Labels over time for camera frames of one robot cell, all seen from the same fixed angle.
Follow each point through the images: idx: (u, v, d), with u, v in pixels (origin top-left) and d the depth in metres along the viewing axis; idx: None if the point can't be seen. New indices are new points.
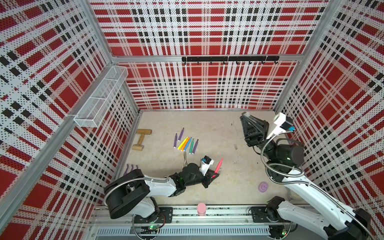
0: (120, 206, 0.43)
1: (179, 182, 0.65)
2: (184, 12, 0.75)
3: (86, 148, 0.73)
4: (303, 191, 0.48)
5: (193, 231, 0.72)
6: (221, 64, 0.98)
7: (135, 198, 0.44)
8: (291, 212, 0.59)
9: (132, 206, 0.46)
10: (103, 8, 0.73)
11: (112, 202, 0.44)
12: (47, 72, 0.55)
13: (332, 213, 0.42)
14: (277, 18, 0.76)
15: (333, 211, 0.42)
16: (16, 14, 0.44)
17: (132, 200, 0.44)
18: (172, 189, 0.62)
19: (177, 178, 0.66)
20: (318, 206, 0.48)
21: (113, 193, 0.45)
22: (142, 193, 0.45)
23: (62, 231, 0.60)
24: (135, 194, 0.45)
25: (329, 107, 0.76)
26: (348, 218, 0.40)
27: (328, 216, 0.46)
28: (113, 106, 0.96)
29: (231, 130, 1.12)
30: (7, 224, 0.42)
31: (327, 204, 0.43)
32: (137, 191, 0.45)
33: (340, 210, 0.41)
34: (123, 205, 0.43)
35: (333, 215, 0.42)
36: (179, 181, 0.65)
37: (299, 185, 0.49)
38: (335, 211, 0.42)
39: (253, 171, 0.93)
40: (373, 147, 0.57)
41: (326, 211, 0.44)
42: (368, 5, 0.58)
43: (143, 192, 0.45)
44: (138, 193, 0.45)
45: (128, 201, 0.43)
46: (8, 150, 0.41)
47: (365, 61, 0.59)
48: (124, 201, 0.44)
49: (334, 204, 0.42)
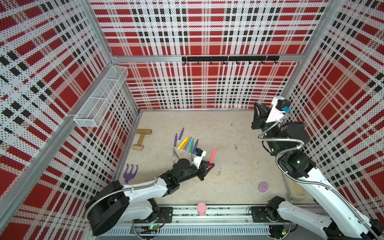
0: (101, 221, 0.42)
1: (171, 180, 0.62)
2: (184, 12, 0.75)
3: (86, 148, 0.73)
4: (321, 193, 0.43)
5: (193, 231, 0.72)
6: (221, 64, 0.98)
7: (115, 211, 0.42)
8: (292, 211, 0.59)
9: (114, 219, 0.44)
10: (103, 8, 0.73)
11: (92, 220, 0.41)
12: (47, 72, 0.55)
13: (347, 221, 0.39)
14: (277, 18, 0.76)
15: (349, 220, 0.39)
16: (16, 14, 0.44)
17: (111, 215, 0.42)
18: (162, 191, 0.59)
19: (169, 177, 0.64)
20: (330, 210, 0.43)
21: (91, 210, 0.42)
22: (121, 207, 0.43)
23: (62, 231, 0.60)
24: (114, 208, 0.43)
25: (329, 107, 0.76)
26: (363, 229, 0.37)
27: (340, 222, 0.41)
28: (114, 106, 0.97)
29: (231, 130, 1.12)
30: (7, 224, 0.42)
31: (345, 212, 0.39)
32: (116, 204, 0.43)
33: (357, 219, 0.38)
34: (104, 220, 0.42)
35: (349, 224, 0.39)
36: (170, 180, 0.62)
37: (317, 187, 0.43)
38: (352, 221, 0.38)
39: (252, 170, 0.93)
40: (373, 147, 0.57)
41: (341, 219, 0.41)
42: (368, 5, 0.58)
43: (122, 205, 0.43)
44: (117, 207, 0.43)
45: (106, 218, 0.42)
46: (8, 150, 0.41)
47: (365, 61, 0.59)
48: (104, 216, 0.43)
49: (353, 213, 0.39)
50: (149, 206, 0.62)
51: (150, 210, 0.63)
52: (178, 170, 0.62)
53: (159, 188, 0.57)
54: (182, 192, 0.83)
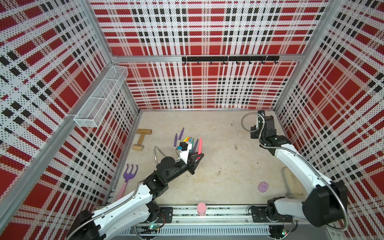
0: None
1: (158, 182, 0.58)
2: (184, 12, 0.75)
3: (86, 148, 0.73)
4: (290, 159, 0.52)
5: (193, 231, 0.72)
6: (221, 64, 0.98)
7: None
8: (284, 200, 0.61)
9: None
10: (103, 8, 0.73)
11: None
12: (47, 72, 0.55)
13: (308, 178, 0.46)
14: (277, 18, 0.76)
15: (309, 176, 0.45)
16: (16, 14, 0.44)
17: None
18: (147, 200, 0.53)
19: (155, 178, 0.59)
20: (299, 176, 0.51)
21: None
22: (94, 237, 0.40)
23: (62, 231, 0.60)
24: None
25: (329, 107, 0.76)
26: (321, 183, 0.42)
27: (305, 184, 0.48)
28: (114, 106, 0.97)
29: (231, 130, 1.12)
30: (7, 224, 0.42)
31: (305, 170, 0.47)
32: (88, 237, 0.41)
33: (316, 177, 0.44)
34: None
35: (308, 179, 0.46)
36: (158, 182, 0.58)
37: (287, 154, 0.53)
38: (311, 177, 0.45)
39: (253, 171, 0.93)
40: (373, 147, 0.57)
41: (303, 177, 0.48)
42: (368, 5, 0.58)
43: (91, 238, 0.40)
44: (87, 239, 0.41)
45: None
46: (8, 150, 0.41)
47: (365, 61, 0.59)
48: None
49: (313, 171, 0.46)
50: (146, 210, 0.62)
51: (146, 213, 0.62)
52: (163, 170, 0.55)
53: (140, 198, 0.52)
54: (182, 192, 0.83)
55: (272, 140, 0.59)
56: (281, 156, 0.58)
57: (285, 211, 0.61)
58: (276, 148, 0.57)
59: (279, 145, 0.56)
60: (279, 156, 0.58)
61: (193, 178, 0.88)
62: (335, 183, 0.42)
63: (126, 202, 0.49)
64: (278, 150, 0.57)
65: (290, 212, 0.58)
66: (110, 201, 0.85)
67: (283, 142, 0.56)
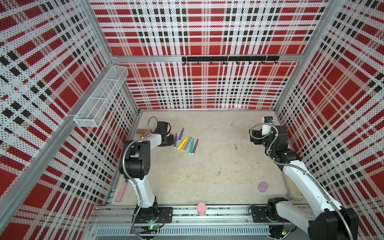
0: (142, 167, 0.52)
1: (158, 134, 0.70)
2: (184, 12, 0.75)
3: (86, 148, 0.73)
4: (299, 178, 0.51)
5: (192, 231, 0.72)
6: (221, 64, 0.98)
7: (146, 148, 0.54)
8: (287, 207, 0.59)
9: (148, 165, 0.54)
10: (103, 8, 0.73)
11: (135, 165, 0.52)
12: (47, 72, 0.55)
13: (318, 202, 0.43)
14: (277, 18, 0.76)
15: (317, 198, 0.44)
16: (16, 14, 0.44)
17: (145, 151, 0.54)
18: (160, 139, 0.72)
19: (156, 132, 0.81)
20: (306, 194, 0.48)
21: (130, 162, 0.53)
22: (147, 143, 0.55)
23: (62, 231, 0.60)
24: (144, 149, 0.54)
25: (329, 107, 0.76)
26: (330, 207, 0.41)
27: (311, 203, 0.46)
28: (114, 106, 0.97)
29: (231, 129, 1.12)
30: (7, 224, 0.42)
31: (314, 187, 0.46)
32: (142, 149, 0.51)
33: (325, 200, 0.42)
34: (144, 163, 0.52)
35: (317, 202, 0.44)
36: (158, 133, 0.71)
37: (296, 171, 0.52)
38: (320, 199, 0.43)
39: (253, 171, 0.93)
40: (373, 147, 0.57)
41: (311, 197, 0.46)
42: (368, 5, 0.58)
43: (148, 143, 0.55)
44: (146, 146, 0.54)
45: (145, 155, 0.53)
46: (8, 150, 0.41)
47: (365, 61, 0.59)
48: (140, 163, 0.53)
49: (322, 193, 0.44)
50: (152, 195, 0.65)
51: (150, 204, 0.65)
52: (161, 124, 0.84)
53: (155, 135, 0.67)
54: (182, 192, 0.83)
55: (281, 155, 0.58)
56: (290, 174, 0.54)
57: (292, 221, 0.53)
58: (286, 165, 0.56)
59: (288, 162, 0.54)
60: (289, 172, 0.55)
61: (193, 178, 0.88)
62: (346, 209, 0.40)
63: (151, 136, 0.63)
64: (286, 167, 0.56)
65: (292, 220, 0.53)
66: (110, 201, 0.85)
67: (292, 159, 0.54)
